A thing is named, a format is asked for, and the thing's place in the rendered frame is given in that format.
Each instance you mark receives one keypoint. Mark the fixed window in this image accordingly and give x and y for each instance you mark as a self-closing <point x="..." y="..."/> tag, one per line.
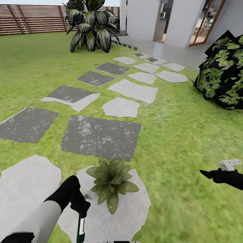
<point x="163" y="20"/>

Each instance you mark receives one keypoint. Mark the pot plant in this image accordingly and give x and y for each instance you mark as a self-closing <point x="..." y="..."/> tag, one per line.
<point x="111" y="179"/>

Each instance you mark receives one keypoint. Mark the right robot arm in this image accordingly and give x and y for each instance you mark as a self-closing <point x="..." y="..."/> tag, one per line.
<point x="227" y="175"/>

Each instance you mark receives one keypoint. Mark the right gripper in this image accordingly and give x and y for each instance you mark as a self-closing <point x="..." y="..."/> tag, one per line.
<point x="222" y="176"/>

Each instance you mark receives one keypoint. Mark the insectifuge atomizer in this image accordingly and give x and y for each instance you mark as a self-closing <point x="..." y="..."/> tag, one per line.
<point x="81" y="228"/>

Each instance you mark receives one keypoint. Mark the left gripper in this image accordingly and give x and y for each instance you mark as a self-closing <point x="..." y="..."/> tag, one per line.
<point x="81" y="205"/>

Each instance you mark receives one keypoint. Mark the door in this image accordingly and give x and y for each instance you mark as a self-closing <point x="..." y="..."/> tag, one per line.
<point x="206" y="20"/>

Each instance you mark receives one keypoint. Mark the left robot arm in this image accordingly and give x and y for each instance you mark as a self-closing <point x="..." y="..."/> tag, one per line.
<point x="38" y="227"/>

